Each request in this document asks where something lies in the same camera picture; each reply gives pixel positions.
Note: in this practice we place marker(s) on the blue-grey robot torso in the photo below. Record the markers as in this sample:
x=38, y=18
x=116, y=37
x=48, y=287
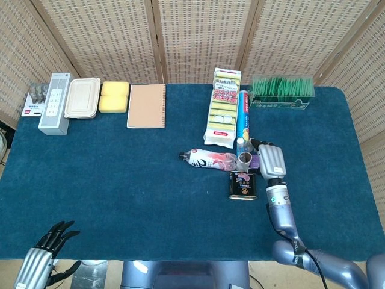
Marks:
x=186, y=275

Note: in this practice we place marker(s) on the grey power strip box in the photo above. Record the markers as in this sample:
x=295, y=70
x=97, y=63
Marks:
x=54, y=105

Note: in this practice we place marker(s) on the battery blister pack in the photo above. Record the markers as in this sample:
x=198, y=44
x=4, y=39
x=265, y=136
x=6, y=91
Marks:
x=33, y=102

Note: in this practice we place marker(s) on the white paper roll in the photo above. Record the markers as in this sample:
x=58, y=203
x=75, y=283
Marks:
x=242, y=165

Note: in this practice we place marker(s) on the clear green tea box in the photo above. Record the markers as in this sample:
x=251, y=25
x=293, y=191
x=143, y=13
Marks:
x=282, y=88

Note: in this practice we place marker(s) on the clear pink drink bottle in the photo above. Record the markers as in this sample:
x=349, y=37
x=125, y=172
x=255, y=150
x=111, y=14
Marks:
x=207, y=161

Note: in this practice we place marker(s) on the yellow snack package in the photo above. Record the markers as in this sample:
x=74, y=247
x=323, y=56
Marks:
x=224, y=114

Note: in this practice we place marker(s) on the black gold meat can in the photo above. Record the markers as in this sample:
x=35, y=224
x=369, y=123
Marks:
x=243, y=188

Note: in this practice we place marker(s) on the yellow sponge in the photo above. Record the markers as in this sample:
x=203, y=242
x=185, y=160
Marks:
x=115, y=88
x=112, y=104

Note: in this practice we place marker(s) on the clear test tube white cap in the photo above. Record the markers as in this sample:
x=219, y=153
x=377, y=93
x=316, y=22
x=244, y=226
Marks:
x=241, y=142

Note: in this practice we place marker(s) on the beige lidded food container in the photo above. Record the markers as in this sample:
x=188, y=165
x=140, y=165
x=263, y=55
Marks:
x=81, y=97

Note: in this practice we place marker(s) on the grey metal stand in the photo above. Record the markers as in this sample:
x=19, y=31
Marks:
x=90, y=275

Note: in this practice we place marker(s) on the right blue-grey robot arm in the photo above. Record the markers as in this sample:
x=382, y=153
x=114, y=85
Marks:
x=282, y=210

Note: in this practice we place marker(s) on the blue table cloth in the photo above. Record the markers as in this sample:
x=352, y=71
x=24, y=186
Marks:
x=135, y=195

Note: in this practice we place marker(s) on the small purple box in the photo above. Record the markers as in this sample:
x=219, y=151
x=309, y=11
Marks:
x=255, y=162

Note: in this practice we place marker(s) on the white cloth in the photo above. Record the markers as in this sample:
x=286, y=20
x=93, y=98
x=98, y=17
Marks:
x=2, y=144

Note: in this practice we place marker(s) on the woven folding screen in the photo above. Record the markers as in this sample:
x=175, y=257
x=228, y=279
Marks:
x=105, y=39

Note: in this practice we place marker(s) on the blue cylindrical tube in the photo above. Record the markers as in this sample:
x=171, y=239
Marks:
x=243, y=117

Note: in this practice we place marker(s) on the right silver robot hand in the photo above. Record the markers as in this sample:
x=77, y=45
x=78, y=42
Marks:
x=272, y=162

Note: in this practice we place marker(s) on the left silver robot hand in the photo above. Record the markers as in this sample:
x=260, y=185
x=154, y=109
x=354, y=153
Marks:
x=36, y=262

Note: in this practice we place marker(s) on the kraft spiral notebook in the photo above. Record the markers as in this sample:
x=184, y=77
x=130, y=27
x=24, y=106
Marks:
x=146, y=106

